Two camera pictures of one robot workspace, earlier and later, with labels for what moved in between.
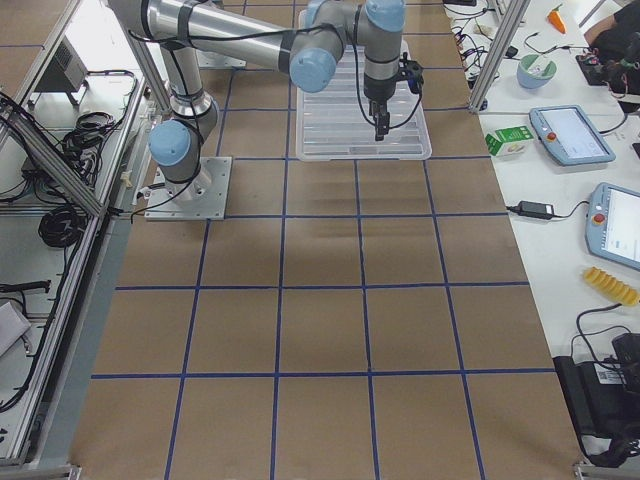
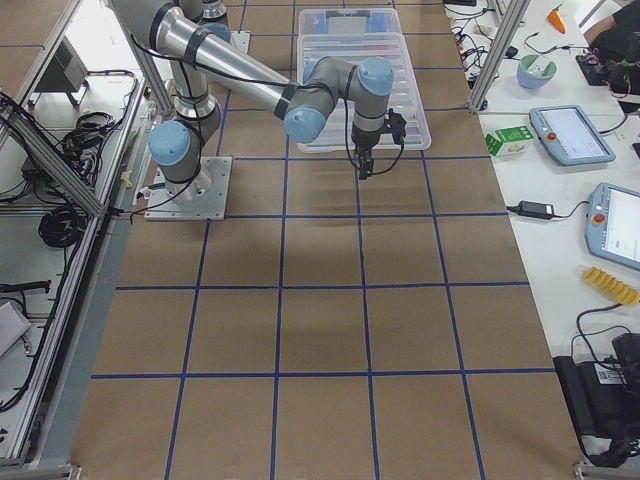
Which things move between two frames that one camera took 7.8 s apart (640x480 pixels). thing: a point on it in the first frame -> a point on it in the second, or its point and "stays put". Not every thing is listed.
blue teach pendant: x=612 y=225 stays put
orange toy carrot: x=556 y=19 stays put
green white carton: x=509 y=141 stays put
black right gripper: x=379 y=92 -> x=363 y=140
